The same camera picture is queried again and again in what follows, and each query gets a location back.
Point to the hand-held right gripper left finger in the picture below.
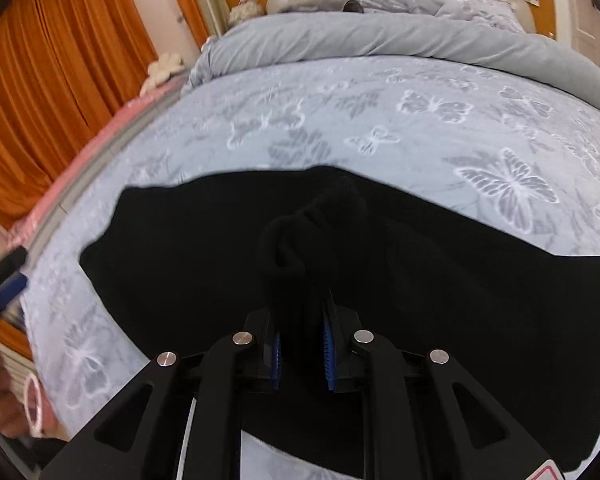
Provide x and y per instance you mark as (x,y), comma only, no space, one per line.
(275,355)

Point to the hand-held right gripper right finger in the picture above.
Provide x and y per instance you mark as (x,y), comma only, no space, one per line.
(328,355)

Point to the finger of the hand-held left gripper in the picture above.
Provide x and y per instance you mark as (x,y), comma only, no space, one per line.
(7,285)

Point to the black pants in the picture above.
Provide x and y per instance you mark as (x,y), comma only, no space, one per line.
(190,260)

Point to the person's left hand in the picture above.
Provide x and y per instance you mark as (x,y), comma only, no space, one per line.
(5,400)

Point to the pink blanket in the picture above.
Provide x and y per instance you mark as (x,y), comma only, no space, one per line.
(80,160)

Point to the orange curtain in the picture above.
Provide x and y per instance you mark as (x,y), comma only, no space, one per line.
(55,60)

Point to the grey butterfly bed sheet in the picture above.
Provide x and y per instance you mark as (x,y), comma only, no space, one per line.
(380,125)

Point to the white flower cushion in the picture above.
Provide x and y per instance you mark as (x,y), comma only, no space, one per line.
(162,69)

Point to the grey folded duvet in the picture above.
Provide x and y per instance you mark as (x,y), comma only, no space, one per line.
(380,35)

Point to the white plush toy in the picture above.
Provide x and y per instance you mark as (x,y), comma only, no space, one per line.
(245,10)

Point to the grey butterfly pillow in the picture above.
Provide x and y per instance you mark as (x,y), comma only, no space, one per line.
(460,7)

